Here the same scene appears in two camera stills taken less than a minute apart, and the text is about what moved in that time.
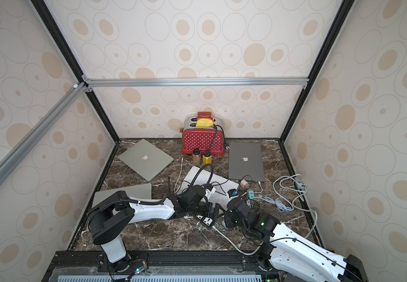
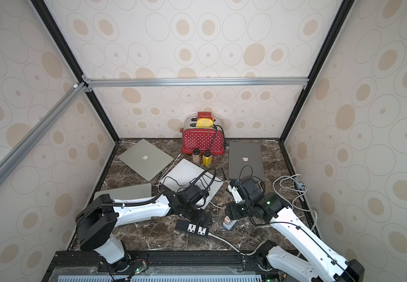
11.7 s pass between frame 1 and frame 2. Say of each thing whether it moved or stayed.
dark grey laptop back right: stayed
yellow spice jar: stayed
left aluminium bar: stayed
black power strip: moved
